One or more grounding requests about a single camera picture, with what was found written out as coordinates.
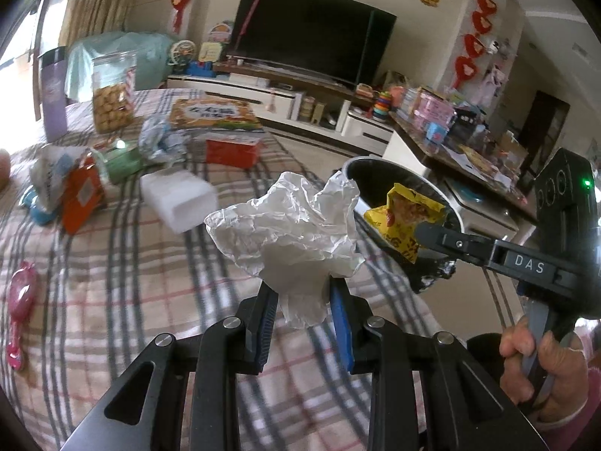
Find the blue plastic item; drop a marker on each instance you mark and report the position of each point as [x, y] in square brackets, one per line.
[40, 211]

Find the green packet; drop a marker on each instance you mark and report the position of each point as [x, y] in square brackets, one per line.
[119, 164]

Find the dark wooden door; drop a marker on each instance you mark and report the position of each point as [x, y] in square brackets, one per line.
[547, 127]

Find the pink hairbrush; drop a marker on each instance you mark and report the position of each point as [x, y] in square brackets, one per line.
[22, 296]

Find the pink toy boxes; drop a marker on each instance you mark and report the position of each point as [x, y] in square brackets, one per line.
[434, 110]

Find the white paper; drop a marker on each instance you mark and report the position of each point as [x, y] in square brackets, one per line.
[291, 225]

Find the white trash bin black liner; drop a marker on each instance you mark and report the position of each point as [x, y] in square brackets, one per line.
[375, 176]

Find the orange red packet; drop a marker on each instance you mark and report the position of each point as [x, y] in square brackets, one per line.
[82, 197]

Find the clear cookie jar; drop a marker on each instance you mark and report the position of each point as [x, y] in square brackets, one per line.
[112, 103]

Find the blue toy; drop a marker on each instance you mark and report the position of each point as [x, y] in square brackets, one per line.
[202, 69]

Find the white box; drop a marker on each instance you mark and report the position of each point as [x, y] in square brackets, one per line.
[483, 206]

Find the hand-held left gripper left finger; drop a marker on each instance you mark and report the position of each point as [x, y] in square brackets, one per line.
[265, 326]

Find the black flat television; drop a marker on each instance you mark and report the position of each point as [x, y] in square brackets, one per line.
[310, 33]

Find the purple box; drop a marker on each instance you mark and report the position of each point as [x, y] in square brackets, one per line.
[54, 98]

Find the yellow snack wrapper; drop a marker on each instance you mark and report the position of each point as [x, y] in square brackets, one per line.
[399, 216]

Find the red fish hanging decoration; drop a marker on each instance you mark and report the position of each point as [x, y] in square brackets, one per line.
[474, 42]

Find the teal dust cover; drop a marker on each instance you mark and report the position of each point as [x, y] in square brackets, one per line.
[145, 54]

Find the beige curtain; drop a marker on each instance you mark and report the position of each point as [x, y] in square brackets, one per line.
[98, 4]

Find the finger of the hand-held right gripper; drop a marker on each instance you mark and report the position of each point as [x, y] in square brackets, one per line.
[458, 243]

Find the stacking rings toy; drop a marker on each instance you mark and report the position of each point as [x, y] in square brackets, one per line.
[381, 105]

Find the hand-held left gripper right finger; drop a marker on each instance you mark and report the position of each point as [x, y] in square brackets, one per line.
[341, 331]

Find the red box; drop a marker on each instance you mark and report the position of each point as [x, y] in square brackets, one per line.
[232, 152]

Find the orange snack bag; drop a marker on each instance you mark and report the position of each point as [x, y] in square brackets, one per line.
[213, 112]

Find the ferris wheel toy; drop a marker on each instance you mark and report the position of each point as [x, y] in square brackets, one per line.
[182, 56]

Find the white plastic bag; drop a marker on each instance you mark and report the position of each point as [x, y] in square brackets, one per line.
[49, 169]

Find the white foam block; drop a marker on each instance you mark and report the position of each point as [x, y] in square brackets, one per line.
[181, 199]

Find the white television cabinet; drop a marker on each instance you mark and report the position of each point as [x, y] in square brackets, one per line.
[244, 91]

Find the cluttered marble side table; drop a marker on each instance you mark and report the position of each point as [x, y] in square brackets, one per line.
[469, 150]

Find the person's right hand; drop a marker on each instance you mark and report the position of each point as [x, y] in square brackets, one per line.
[566, 376]

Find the colourful card stand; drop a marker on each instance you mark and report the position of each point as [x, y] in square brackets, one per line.
[219, 33]

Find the silver foil wrapper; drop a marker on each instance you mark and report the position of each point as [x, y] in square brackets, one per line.
[162, 141]

